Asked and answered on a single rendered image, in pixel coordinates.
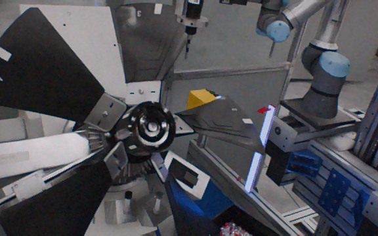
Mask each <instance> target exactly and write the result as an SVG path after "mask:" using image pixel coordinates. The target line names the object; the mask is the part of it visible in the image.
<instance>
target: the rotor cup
mask: <svg viewBox="0 0 378 236"><path fill-rule="evenodd" d="M128 113H129V114H128ZM126 114H128V116H126V117H124V118H123V116H124V115H126ZM122 118H123V119H122ZM150 122H154V123H155V124H156V125H157V129H155V131H151V130H150V129H149V128H148V124H149V123H150ZM176 132H177V126H176V122H175V118H174V116H173V114H172V113H171V111H170V110H169V109H168V108H167V107H166V106H165V105H163V104H161V103H159V102H155V101H143V102H140V103H138V104H137V105H135V106H133V107H131V108H126V109H125V111H124V112H123V113H122V115H121V116H120V118H119V119H118V120H117V121H116V123H115V125H114V126H113V127H112V128H111V130H110V131H109V132H104V131H103V139H104V144H105V146H106V149H107V150H108V151H109V150H110V149H111V148H112V146H113V145H114V144H115V143H116V142H117V141H118V140H119V139H121V141H122V142H123V145H124V148H125V152H126V155H127V163H126V164H137V163H142V162H144V161H146V160H148V159H149V158H150V156H151V155H152V154H155V153H159V152H162V151H164V150H166V149H167V148H168V147H169V146H170V145H171V144H172V143H173V141H174V139H175V136H176ZM132 145H135V146H136V147H135V148H133V149H130V148H129V146H132Z"/></svg>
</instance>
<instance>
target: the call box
mask: <svg viewBox="0 0 378 236"><path fill-rule="evenodd" d="M215 99H217V97H215V96H214V95H213V94H211V93H210V92H209V91H207V90H206V89H201V90H191V91H190V93H189V97H188V103H187V108H186V109H191V108H194V107H197V106H200V105H202V104H206V103H208V102H210V101H213V100H215Z"/></svg>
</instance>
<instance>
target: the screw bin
mask: <svg viewBox="0 0 378 236"><path fill-rule="evenodd" d="M230 220H233V221H234V222H236V223H237V224H238V225H240V226H242V228H244V229H246V230H247V231H248V232H250V233H251V234H254V236H281V235H280V234H279V233H277V232H275V231H274V230H273V229H271V228H269V227H268V226H266V225H265V224H263V223H262V222H261V221H259V220H258V219H256V218H255V217H253V216H252V215H250V214H249V213H247V212H246V211H244V210H243V209H242V208H240V207H239V206H237V205H235V204H234V203H232V205H230V206H229V207H228V208H226V209H224V210H223V211H222V212H220V213H219V214H218V215H216V216H215V217H213V218H212V219H211V221H212V222H213V223H214V224H215V225H216V226H217V227H218V228H219V229H220V228H221V227H222V226H224V225H225V224H227V223H228V222H229V221H230Z"/></svg>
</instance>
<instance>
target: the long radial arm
mask: <svg viewBox="0 0 378 236"><path fill-rule="evenodd" d="M87 132H88V130H80V131H75V132H67V133H62V134H54V135H50V136H42V137H37V138H29V139H24V140H17V141H11V142H3V143H0V181H1V180H4V179H7V178H13V177H17V176H23V175H27V174H31V173H33V172H35V171H37V170H39V169H41V168H42V169H43V170H44V171H46V170H52V169H56V168H60V167H62V166H64V165H66V164H68V163H70V162H72V161H74V160H76V159H78V158H80V157H84V156H86V155H88V154H90V153H91V151H90V150H89V149H90V147H89V145H88V143H89V141H88V139H87V138H88V134H87Z"/></svg>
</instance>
